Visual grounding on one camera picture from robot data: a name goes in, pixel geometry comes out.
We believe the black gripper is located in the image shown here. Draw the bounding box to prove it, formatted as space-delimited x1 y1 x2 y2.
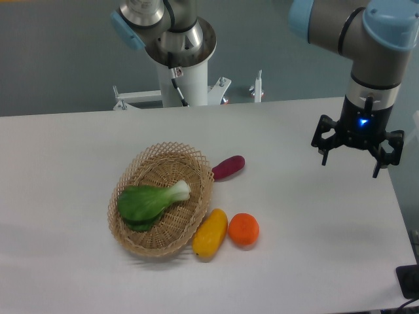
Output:
311 97 405 179

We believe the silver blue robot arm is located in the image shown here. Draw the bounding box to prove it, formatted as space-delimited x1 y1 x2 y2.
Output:
111 1 418 170

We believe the purple sweet potato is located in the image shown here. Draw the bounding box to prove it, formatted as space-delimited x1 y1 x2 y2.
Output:
212 155 246 181

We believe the black device at edge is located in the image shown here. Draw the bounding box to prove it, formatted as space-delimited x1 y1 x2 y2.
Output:
395 264 418 299

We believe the orange fruit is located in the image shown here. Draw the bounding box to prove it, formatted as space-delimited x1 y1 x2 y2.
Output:
228 213 260 247

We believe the yellow mango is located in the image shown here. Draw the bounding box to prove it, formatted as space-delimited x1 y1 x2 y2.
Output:
192 209 228 260

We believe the woven wicker basket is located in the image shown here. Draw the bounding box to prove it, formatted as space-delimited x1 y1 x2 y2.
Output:
107 142 214 257

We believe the green bok choy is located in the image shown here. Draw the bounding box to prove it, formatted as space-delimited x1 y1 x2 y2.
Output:
117 180 191 232

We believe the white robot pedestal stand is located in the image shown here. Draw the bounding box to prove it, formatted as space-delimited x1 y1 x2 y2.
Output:
112 16 265 111

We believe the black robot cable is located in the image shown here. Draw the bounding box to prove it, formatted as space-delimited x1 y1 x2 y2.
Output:
162 0 190 107

